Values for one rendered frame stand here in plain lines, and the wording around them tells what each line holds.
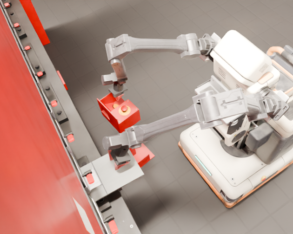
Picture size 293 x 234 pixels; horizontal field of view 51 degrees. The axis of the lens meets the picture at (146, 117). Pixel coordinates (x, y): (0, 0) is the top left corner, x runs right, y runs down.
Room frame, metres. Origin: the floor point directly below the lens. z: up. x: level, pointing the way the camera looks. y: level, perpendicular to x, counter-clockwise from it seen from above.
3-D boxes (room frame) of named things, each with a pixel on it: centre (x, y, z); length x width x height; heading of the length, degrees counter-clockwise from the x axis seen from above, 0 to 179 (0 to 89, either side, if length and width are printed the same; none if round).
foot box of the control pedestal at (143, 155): (1.08, 0.13, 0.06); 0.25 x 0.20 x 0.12; 124
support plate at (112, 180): (0.56, 0.20, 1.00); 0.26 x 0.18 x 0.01; 112
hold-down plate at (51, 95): (1.08, 0.52, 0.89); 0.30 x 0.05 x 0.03; 22
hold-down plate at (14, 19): (1.82, 0.82, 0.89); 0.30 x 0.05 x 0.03; 22
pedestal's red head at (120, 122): (1.07, 0.16, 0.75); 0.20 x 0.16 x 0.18; 34
